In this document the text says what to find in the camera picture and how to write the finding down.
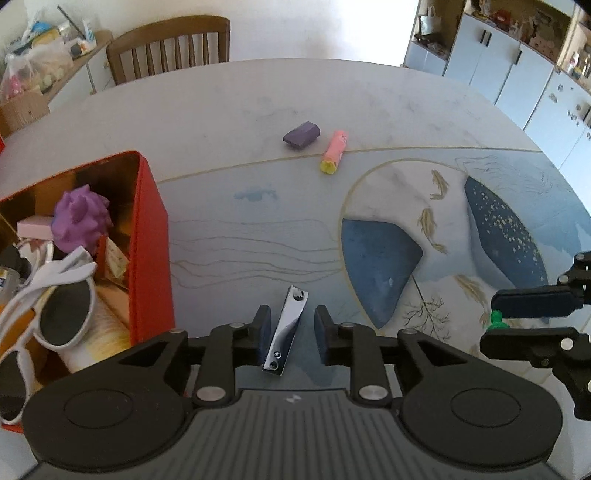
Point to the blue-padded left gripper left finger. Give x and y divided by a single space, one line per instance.
258 336

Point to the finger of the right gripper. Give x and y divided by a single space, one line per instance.
538 346
538 302

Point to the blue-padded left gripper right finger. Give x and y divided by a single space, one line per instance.
335 343

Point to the silver nail clipper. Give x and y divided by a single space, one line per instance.
286 329

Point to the white bottle yellow band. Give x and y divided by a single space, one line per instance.
103 335

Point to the white sunglasses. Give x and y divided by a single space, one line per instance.
61 296

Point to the pink sticky note pad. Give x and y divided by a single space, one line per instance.
36 227

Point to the pink yellow highlighter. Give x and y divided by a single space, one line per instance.
333 154

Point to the red gold-lined tin box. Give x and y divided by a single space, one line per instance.
132 275

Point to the purple eraser block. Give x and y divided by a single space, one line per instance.
302 136

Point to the purple spiky ball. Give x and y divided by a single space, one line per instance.
80 219

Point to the brown wooden chair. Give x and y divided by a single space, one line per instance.
168 45

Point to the cardboard box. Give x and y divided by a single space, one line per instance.
21 111

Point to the wooden side shelf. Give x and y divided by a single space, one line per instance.
90 74

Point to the clear plastic bag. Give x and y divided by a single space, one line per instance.
37 68

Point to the white wall cabinet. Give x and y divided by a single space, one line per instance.
530 59

